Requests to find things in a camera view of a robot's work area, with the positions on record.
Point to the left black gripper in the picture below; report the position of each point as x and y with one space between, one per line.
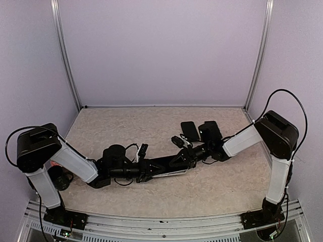
145 170

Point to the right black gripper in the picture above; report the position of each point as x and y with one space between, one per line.
189 159

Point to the black phone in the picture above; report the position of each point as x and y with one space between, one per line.
169 165

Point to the clear plain phone case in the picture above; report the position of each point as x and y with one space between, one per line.
180 172

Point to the black phone case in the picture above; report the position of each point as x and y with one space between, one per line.
189 131

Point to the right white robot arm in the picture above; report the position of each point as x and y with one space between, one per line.
241 166

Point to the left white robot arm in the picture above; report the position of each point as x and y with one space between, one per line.
38 145

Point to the dark green mug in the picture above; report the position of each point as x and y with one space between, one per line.
60 178

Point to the red white patterned bowl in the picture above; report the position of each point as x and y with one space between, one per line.
53 163

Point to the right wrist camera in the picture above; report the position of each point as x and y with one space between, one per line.
180 142

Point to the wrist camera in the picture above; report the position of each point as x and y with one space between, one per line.
141 152
180 142

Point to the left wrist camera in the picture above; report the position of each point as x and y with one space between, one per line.
141 152

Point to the front aluminium rail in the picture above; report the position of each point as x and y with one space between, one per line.
99 227

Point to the right aluminium frame post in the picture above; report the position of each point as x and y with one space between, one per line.
261 53

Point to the aluminium frame post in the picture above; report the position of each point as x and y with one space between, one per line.
64 54
261 53

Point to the left aluminium frame post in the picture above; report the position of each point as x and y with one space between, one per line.
64 54

